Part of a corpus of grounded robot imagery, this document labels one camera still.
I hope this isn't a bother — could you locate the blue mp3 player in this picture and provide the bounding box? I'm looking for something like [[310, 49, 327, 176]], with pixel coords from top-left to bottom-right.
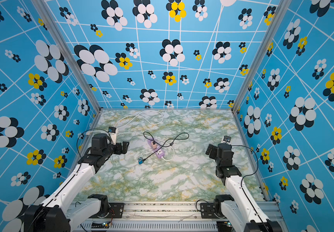
[[138, 157, 144, 164]]

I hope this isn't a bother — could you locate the left green circuit board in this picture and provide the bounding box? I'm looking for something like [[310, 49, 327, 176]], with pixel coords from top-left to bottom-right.
[[91, 222, 112, 229]]

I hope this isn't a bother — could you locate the purple power strip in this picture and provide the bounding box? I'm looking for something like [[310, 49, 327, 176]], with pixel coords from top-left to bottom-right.
[[148, 140, 165, 159]]

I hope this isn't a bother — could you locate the aluminium front rail frame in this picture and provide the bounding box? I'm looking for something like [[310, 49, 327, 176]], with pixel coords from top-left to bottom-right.
[[36, 200, 289, 232]]

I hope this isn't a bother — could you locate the left aluminium corner post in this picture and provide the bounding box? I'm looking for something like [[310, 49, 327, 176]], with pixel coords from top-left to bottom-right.
[[32, 1, 101, 114]]

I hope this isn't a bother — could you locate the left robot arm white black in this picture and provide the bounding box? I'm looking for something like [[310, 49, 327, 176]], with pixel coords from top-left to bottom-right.
[[23, 133, 129, 232]]

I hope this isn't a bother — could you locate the green circuit board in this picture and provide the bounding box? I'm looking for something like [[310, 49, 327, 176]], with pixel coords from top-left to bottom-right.
[[91, 222, 112, 229], [216, 221, 233, 232]]

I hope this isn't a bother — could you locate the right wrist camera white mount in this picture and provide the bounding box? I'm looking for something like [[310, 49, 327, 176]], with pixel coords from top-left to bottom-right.
[[221, 135, 231, 145]]

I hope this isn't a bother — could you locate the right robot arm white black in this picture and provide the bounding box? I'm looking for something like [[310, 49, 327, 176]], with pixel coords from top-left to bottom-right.
[[206, 143, 282, 232]]

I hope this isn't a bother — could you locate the right green circuit board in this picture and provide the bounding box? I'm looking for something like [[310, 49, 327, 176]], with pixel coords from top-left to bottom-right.
[[216, 221, 233, 232]]

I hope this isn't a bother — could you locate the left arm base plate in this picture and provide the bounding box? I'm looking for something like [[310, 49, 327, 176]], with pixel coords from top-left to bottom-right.
[[106, 203, 125, 219]]

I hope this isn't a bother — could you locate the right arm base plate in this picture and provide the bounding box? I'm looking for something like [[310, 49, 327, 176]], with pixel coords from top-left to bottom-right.
[[196, 201, 241, 219]]

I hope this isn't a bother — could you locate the pink usb charger cube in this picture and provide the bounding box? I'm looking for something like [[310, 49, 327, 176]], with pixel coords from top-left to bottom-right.
[[151, 140, 157, 149]]

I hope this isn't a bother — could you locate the black usb charging cable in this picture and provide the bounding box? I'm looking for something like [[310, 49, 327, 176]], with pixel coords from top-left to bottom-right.
[[142, 131, 190, 162]]

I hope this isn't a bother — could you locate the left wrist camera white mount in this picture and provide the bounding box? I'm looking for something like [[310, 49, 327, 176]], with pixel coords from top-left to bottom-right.
[[108, 127, 118, 145]]

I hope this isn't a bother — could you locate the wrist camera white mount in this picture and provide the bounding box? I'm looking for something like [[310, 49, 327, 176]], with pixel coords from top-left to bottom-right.
[[108, 127, 118, 145], [221, 135, 231, 145]]

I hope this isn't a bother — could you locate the aluminium corner post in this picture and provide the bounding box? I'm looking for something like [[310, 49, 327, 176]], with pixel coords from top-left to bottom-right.
[[32, 1, 101, 114], [232, 0, 292, 113]]

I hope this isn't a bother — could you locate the right aluminium corner post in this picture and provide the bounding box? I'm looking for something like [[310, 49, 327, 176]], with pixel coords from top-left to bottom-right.
[[232, 0, 292, 113]]

